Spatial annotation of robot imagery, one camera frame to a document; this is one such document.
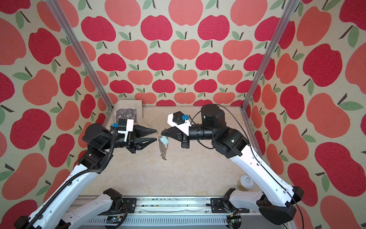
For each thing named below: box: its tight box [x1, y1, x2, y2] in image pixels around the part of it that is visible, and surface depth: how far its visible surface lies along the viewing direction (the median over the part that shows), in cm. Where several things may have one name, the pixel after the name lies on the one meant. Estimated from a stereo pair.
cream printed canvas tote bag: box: [112, 99, 143, 125], surface depth 113 cm
